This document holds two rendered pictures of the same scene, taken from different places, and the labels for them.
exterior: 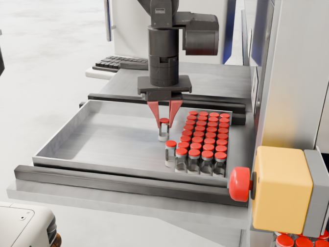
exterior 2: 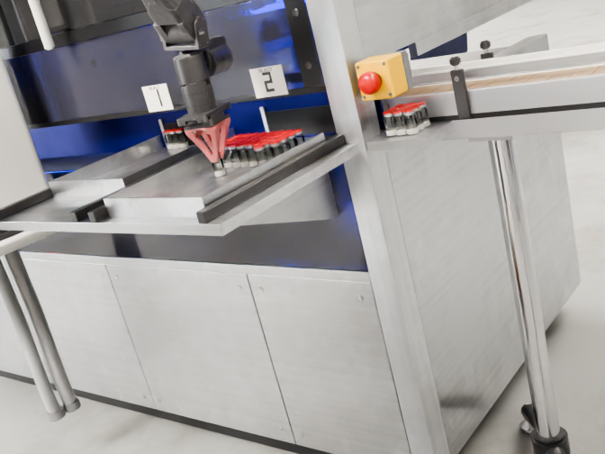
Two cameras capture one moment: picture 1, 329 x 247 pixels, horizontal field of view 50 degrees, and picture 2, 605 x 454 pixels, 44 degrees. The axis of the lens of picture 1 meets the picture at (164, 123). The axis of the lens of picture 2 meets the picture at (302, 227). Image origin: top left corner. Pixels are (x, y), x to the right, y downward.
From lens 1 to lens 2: 117 cm
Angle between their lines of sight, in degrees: 55
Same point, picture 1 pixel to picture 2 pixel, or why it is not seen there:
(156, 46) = (200, 70)
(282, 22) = not seen: outside the picture
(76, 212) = not seen: outside the picture
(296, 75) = (345, 15)
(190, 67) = (85, 174)
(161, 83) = (213, 105)
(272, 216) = (397, 82)
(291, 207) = (400, 71)
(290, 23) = not seen: outside the picture
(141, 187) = (291, 166)
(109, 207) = (291, 187)
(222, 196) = (331, 142)
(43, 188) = (239, 209)
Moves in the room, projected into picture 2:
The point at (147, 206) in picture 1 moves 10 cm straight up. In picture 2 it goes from (310, 170) to (296, 115)
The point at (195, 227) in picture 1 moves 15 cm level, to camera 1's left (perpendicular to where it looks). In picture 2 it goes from (311, 212) to (275, 243)
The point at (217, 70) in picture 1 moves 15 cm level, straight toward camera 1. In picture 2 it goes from (113, 163) to (157, 159)
